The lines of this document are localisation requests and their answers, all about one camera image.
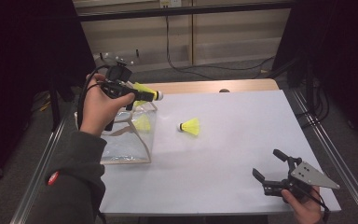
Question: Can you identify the person's left hand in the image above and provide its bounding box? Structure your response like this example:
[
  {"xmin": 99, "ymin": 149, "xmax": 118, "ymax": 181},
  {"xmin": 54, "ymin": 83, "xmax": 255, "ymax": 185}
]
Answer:
[{"xmin": 78, "ymin": 73, "xmax": 136, "ymax": 138}]

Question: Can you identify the yellow shuttlecock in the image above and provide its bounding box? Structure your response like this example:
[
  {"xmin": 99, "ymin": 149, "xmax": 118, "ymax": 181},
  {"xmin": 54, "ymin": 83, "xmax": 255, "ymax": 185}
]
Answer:
[
  {"xmin": 132, "ymin": 81, "xmax": 165, "ymax": 107},
  {"xmin": 132, "ymin": 114, "xmax": 152, "ymax": 133},
  {"xmin": 177, "ymin": 117, "xmax": 200, "ymax": 136}
]

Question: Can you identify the black metal stand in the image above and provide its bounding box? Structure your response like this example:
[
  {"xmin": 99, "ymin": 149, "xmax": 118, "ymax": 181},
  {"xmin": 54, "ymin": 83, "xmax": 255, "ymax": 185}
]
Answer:
[{"xmin": 49, "ymin": 71, "xmax": 62, "ymax": 133}]

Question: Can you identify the white table sheet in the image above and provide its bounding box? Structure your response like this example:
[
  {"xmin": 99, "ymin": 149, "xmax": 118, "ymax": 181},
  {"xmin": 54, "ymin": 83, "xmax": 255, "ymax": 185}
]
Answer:
[{"xmin": 99, "ymin": 89, "xmax": 342, "ymax": 217}]

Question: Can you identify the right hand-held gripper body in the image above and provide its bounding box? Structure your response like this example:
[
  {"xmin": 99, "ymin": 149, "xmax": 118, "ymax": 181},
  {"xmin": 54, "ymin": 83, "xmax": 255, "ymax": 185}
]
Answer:
[{"xmin": 262, "ymin": 156, "xmax": 340, "ymax": 202}]

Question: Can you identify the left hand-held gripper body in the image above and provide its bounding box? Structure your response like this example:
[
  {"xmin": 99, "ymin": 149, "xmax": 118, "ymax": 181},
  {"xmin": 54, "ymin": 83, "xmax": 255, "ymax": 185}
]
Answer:
[{"xmin": 99, "ymin": 53, "xmax": 135, "ymax": 132}]

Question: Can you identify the clear plastic bag beige trim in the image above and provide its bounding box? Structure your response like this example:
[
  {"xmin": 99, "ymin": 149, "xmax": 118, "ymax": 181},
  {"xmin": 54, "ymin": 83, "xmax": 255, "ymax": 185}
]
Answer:
[{"xmin": 74, "ymin": 101, "xmax": 158, "ymax": 165}]

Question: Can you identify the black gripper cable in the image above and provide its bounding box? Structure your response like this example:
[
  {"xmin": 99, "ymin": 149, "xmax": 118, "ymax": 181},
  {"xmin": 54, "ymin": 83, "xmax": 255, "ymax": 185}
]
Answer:
[
  {"xmin": 304, "ymin": 189, "xmax": 331, "ymax": 224},
  {"xmin": 76, "ymin": 63, "xmax": 110, "ymax": 130}
]

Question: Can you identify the dark curtain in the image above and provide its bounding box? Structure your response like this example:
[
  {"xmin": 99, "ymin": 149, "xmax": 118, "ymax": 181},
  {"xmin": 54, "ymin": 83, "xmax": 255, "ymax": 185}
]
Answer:
[
  {"xmin": 271, "ymin": 0, "xmax": 358, "ymax": 153},
  {"xmin": 0, "ymin": 0, "xmax": 101, "ymax": 194}
]

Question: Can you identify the black floor cable bundle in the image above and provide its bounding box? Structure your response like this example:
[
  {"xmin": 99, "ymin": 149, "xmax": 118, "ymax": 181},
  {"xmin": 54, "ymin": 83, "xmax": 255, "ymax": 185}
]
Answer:
[{"xmin": 295, "ymin": 77, "xmax": 332, "ymax": 129}]

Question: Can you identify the metal rail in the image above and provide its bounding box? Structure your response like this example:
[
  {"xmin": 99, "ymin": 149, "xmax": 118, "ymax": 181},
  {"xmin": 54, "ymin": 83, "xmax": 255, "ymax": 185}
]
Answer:
[
  {"xmin": 9, "ymin": 113, "xmax": 71, "ymax": 224},
  {"xmin": 290, "ymin": 88, "xmax": 358, "ymax": 224}
]

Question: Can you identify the person's right hand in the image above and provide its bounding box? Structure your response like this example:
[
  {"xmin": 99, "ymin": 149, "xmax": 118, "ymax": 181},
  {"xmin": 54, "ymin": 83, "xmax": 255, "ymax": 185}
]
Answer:
[{"xmin": 281, "ymin": 186, "xmax": 324, "ymax": 224}]

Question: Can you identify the black power cable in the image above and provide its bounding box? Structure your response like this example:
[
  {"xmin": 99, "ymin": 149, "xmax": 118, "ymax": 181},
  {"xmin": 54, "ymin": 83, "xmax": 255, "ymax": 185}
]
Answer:
[{"xmin": 165, "ymin": 14, "xmax": 276, "ymax": 80}]

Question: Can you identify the white wall socket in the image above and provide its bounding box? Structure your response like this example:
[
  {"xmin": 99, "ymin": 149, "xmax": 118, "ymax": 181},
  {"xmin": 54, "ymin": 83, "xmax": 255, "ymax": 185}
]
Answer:
[{"xmin": 158, "ymin": 0, "xmax": 183, "ymax": 8}]

